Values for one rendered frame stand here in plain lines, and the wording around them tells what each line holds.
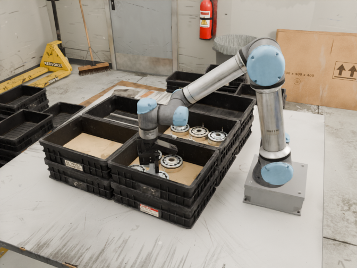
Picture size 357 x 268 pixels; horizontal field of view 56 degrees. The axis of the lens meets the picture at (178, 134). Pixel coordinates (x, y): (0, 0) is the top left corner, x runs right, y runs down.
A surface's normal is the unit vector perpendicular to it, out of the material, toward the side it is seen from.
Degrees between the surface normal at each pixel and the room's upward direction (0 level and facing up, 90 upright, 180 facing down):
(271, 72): 83
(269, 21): 90
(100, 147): 0
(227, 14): 90
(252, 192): 90
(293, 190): 0
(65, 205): 0
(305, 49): 81
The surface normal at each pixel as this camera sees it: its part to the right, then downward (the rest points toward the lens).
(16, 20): 0.93, 0.18
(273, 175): -0.15, 0.62
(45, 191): -0.01, -0.86
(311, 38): -0.36, 0.35
